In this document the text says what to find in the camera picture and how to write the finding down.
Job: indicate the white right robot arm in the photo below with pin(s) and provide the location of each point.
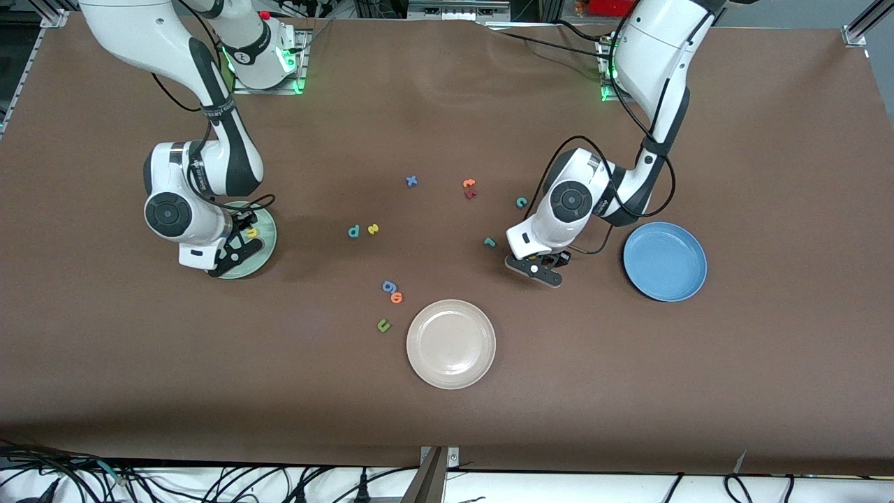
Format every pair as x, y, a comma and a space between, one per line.
140, 28

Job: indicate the red box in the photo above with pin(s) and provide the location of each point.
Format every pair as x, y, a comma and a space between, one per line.
601, 7

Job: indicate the grey equipment box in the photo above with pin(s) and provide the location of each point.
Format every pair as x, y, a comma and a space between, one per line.
457, 8

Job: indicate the grey metal beam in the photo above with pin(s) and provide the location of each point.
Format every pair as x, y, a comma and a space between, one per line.
427, 485

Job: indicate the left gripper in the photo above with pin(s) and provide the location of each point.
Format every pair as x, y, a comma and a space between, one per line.
563, 257

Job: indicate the aluminium profile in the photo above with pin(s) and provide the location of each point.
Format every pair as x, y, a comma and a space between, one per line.
54, 19
862, 21

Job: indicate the beige plate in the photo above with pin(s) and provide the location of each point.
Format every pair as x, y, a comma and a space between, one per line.
451, 344

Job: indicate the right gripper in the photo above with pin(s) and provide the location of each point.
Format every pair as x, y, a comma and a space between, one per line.
244, 232

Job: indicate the blue plate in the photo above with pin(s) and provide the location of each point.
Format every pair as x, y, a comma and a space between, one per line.
665, 262

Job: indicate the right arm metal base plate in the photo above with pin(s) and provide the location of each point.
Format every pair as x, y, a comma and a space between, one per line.
241, 90

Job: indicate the black power plug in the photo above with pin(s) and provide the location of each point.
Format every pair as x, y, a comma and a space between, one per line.
363, 489

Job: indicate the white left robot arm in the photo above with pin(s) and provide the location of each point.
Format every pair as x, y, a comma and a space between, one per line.
656, 42

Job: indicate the metal table bracket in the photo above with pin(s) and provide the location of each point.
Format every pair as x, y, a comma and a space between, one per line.
452, 457

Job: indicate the green plate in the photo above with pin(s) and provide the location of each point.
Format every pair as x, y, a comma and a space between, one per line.
262, 262

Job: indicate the white paper scrap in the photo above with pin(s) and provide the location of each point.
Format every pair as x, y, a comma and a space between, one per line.
740, 462

